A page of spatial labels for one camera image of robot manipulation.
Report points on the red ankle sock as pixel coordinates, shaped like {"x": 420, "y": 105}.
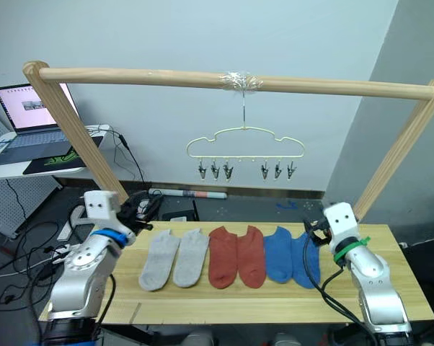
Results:
{"x": 222, "y": 263}
{"x": 251, "y": 263}

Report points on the clear tape wrap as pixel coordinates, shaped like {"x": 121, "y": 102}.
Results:
{"x": 238, "y": 81}

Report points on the white side table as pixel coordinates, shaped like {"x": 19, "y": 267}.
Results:
{"x": 8, "y": 173}

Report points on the open laptop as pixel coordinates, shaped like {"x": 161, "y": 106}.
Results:
{"x": 29, "y": 108}

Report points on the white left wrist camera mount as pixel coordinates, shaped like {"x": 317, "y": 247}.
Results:
{"x": 99, "y": 207}

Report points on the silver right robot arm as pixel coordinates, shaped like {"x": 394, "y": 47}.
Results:
{"x": 368, "y": 274}

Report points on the grey rounded shape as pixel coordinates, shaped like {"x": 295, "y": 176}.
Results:
{"x": 198, "y": 339}

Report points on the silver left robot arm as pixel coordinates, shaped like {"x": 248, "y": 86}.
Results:
{"x": 80, "y": 274}

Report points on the wooden rack crossbar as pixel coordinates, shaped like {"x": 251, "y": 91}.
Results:
{"x": 130, "y": 77}

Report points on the rolled paper tube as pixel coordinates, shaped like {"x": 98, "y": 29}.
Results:
{"x": 188, "y": 193}

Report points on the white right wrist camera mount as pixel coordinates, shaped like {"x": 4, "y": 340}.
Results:
{"x": 341, "y": 223}

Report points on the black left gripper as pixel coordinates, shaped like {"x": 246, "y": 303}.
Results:
{"x": 128, "y": 216}

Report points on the black mat with green logo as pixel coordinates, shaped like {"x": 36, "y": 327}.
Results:
{"x": 51, "y": 163}

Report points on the white metal stand foot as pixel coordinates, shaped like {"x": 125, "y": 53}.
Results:
{"x": 74, "y": 218}

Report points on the wooden rack leg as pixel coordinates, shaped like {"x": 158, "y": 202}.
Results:
{"x": 401, "y": 151}
{"x": 69, "y": 119}

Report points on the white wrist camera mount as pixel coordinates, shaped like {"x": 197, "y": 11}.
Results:
{"x": 341, "y": 223}
{"x": 99, "y": 207}

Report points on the blue ankle sock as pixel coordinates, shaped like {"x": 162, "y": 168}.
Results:
{"x": 278, "y": 259}
{"x": 298, "y": 265}

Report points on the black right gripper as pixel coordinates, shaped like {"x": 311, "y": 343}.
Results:
{"x": 321, "y": 234}

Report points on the blue tape strip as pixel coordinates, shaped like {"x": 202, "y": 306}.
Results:
{"x": 287, "y": 206}

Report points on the metal hanger clip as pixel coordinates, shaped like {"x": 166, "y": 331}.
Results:
{"x": 264, "y": 171}
{"x": 228, "y": 171}
{"x": 291, "y": 171}
{"x": 277, "y": 171}
{"x": 215, "y": 171}
{"x": 202, "y": 170}

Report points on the grey ankle sock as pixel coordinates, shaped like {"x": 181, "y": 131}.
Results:
{"x": 190, "y": 263}
{"x": 157, "y": 263}

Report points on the black box with white label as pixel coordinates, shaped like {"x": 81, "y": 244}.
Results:
{"x": 177, "y": 209}

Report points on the white power strip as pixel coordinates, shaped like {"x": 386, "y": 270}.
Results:
{"x": 60, "y": 254}

